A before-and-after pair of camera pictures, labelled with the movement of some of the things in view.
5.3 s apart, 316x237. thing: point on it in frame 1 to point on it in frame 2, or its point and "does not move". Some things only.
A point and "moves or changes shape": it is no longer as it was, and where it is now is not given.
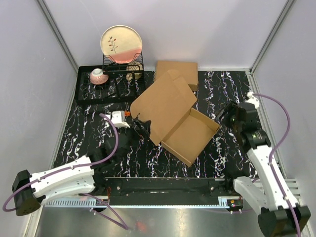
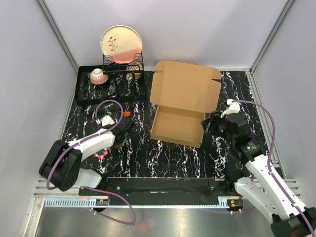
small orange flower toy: (127, 113) does not move
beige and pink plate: (121, 44) does not move
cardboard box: (174, 126) moves or changes shape
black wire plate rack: (136, 66) does not move
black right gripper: (230, 108) to (207, 123)
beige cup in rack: (135, 66) does not move
